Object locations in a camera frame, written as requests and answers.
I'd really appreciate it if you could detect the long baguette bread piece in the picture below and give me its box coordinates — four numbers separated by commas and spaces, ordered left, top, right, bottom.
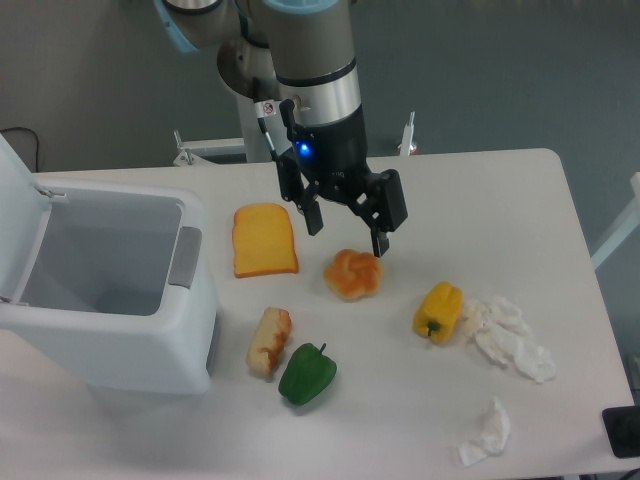
246, 307, 292, 377

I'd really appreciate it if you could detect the round knotted bread roll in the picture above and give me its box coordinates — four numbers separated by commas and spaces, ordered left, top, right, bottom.
323, 249, 384, 301

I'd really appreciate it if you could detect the black device at edge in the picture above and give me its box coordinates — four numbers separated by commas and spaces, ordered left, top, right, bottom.
602, 405, 639, 458

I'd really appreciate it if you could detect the white trash bin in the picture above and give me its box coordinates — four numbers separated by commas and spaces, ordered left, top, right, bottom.
1, 180, 219, 395

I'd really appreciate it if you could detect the white frame at right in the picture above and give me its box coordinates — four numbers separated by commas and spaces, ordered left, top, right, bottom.
591, 172, 639, 270

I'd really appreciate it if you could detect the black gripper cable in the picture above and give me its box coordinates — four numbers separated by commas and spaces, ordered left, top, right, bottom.
253, 79, 281, 162

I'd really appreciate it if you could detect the square toast bread slice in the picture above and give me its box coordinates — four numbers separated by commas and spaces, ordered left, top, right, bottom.
232, 203, 299, 278

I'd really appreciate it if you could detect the green bell pepper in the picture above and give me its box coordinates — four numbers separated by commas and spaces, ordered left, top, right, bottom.
278, 343, 338, 406

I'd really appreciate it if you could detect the small crumpled white tissue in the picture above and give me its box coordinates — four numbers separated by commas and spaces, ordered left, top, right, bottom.
457, 397, 511, 467

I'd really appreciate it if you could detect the black floor cable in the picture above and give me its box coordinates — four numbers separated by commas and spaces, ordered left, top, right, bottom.
0, 126, 41, 174

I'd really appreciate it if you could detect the large crumpled white tissue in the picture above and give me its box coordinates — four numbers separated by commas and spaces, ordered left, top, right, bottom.
459, 296, 557, 384

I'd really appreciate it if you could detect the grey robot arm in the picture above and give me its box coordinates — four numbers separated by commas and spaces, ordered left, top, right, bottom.
156, 1, 408, 257

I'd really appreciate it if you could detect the white trash bin lid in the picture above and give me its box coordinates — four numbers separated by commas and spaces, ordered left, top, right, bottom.
1, 140, 67, 303

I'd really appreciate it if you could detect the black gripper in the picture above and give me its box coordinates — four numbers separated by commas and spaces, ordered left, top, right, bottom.
276, 105, 408, 257

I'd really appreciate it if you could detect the yellow bell pepper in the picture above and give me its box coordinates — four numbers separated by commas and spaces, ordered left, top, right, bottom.
412, 281, 463, 344

